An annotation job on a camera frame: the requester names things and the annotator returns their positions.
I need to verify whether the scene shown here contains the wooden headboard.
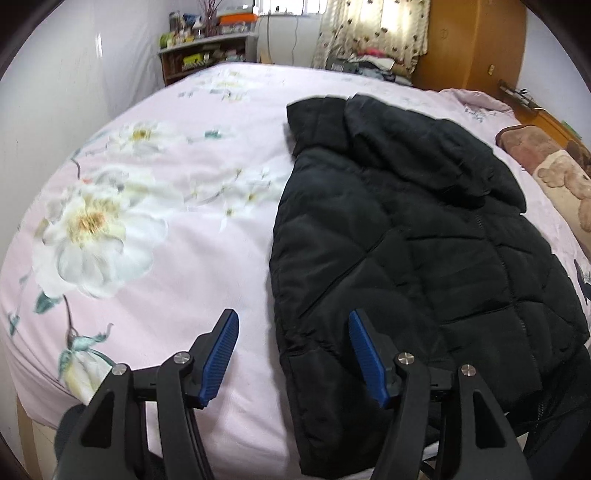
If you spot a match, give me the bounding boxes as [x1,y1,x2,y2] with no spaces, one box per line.
[499,80,591,155]

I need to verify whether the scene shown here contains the cluttered wooden shelf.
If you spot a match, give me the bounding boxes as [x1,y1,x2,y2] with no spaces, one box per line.
[158,32,259,87]

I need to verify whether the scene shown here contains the black hooded puffer jacket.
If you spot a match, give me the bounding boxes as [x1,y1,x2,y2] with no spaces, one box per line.
[268,92,591,477]

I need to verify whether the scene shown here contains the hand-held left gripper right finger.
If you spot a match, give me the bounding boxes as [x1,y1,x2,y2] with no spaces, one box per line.
[348,308,533,480]

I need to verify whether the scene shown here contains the heart print curtain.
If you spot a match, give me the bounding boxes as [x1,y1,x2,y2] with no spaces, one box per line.
[311,0,432,71]

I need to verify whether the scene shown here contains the wooden wardrobe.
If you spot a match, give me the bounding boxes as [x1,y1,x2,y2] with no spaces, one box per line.
[411,0,528,101]

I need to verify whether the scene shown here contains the bed with floral pink sheet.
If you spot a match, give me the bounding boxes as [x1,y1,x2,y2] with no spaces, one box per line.
[0,62,591,468]

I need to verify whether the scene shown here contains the vase with dry branches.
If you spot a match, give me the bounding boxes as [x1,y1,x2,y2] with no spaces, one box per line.
[198,0,223,38]

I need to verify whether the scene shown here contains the pile of clothes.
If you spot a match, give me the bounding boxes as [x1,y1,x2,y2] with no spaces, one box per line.
[325,46,416,85]

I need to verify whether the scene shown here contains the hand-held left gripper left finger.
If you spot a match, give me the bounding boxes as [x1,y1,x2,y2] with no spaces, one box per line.
[54,308,241,480]

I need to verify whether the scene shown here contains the bear print pillow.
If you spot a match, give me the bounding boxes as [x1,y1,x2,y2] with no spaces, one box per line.
[495,124,591,260]

